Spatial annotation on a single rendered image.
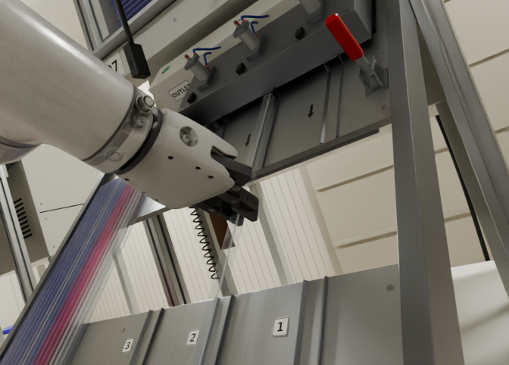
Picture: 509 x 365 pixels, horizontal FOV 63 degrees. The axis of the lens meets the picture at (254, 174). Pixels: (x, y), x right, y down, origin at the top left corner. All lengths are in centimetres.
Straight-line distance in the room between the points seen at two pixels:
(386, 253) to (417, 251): 286
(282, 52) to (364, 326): 40
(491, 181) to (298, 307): 41
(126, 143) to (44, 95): 7
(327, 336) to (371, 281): 6
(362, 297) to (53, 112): 28
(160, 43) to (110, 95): 59
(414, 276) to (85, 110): 28
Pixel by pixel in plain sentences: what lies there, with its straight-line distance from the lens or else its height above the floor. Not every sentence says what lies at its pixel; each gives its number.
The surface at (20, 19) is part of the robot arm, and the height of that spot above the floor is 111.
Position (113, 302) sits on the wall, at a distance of 485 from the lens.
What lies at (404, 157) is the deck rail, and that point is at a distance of 40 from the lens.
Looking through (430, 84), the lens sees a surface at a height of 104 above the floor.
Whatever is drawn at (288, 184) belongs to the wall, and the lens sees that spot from 337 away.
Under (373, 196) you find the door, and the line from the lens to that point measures 313.
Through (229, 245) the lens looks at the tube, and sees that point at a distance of 46.
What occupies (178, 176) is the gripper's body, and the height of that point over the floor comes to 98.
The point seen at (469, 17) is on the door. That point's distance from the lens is 313.
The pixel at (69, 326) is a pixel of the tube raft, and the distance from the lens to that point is 67.
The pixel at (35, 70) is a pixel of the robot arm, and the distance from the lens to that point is 35.
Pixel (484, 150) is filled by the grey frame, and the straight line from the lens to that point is 70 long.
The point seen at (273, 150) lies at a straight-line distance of 55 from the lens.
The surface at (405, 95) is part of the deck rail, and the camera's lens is 46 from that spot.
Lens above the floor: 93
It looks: 4 degrees up
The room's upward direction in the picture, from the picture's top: 19 degrees counter-clockwise
